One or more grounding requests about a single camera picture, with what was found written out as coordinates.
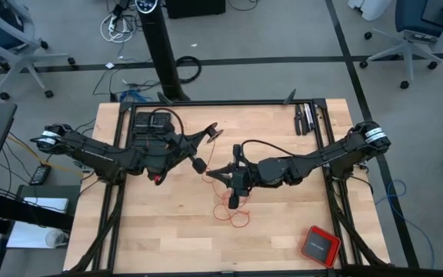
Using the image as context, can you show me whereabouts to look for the blue floor cable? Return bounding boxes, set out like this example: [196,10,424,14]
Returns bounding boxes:
[374,179,436,269]
[119,88,154,104]

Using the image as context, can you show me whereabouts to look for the black floor box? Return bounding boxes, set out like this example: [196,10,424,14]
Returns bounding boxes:
[165,0,227,20]

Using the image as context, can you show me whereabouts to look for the black handled pliers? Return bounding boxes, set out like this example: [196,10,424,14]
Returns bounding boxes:
[300,103,308,135]
[294,103,302,137]

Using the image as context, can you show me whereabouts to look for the black wire spool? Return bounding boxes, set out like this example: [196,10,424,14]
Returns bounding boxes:
[205,122,225,144]

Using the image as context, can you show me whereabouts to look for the black tower fan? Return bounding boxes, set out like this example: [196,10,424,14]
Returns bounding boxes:
[134,0,192,103]

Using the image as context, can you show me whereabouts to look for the black power adapter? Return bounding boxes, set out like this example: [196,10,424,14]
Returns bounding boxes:
[28,164,52,187]

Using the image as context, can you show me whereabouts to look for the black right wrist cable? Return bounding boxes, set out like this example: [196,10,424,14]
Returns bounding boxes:
[239,138,298,159]

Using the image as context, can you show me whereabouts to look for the silver hand tool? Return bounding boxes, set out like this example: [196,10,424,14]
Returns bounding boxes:
[304,102,315,132]

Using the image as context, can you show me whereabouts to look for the black desk frame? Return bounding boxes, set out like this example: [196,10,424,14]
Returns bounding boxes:
[0,184,82,277]

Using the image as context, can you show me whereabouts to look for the clear plastic cup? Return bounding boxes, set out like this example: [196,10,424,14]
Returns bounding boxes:
[45,229,70,249]

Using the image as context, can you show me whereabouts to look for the blue grey office chair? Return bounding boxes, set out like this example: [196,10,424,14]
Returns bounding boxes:
[0,0,77,102]
[358,0,443,90]

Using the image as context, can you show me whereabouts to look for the yellow cable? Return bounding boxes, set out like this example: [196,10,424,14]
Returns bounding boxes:
[8,133,86,178]

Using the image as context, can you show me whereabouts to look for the white sheet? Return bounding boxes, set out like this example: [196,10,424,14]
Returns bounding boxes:
[5,221,68,249]

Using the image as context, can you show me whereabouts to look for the white bin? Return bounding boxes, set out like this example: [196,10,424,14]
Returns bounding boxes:
[347,0,394,22]

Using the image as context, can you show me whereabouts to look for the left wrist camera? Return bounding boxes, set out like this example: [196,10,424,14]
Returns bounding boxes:
[165,132,186,153]

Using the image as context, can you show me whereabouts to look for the red and black square case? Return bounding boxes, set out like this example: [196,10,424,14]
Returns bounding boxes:
[301,225,342,269]

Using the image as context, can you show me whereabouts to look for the white power strip cable bundle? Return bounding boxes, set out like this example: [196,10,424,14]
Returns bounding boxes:
[98,10,140,45]

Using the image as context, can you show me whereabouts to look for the black braided cable harness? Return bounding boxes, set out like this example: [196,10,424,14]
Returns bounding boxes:
[69,180,127,273]
[331,179,390,267]

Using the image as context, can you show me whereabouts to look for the black coiled floor cable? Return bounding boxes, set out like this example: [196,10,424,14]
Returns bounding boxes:
[175,55,203,85]

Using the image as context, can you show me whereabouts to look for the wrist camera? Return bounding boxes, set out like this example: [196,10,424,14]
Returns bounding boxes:
[165,132,186,153]
[233,169,253,192]

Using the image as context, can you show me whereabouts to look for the white box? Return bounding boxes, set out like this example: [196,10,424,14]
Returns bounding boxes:
[23,197,70,215]

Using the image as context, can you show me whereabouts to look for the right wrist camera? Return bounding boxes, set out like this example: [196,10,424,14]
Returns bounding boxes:
[233,169,253,192]

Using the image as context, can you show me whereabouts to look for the black control box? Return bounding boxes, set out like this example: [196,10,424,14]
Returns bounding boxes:
[133,111,173,149]

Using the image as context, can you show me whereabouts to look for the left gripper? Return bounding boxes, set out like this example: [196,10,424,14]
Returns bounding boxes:
[150,129,209,175]

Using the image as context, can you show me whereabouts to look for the red wire cord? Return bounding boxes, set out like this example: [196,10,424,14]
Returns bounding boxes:
[202,138,251,229]

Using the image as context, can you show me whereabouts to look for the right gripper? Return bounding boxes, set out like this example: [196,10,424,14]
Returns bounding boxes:
[205,144,271,211]

